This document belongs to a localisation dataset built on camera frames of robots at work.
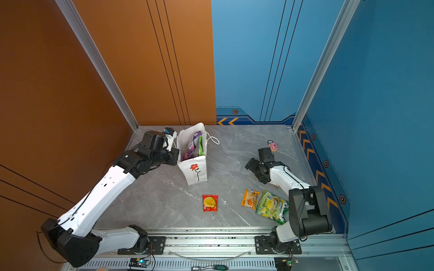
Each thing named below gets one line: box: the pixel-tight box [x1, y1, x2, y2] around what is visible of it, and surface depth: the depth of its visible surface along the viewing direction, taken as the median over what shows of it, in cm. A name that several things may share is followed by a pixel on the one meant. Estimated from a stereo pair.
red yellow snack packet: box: [202, 194, 219, 213], surface depth 86 cm
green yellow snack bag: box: [255, 189, 290, 225], surface depth 83 cm
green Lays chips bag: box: [198, 134, 205, 156], surface depth 84 cm
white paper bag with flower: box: [176, 122, 220, 186], surface depth 83 cm
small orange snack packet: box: [240, 188, 261, 211], surface depth 87 cm
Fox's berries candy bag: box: [180, 130, 203, 162], surface depth 85 cm
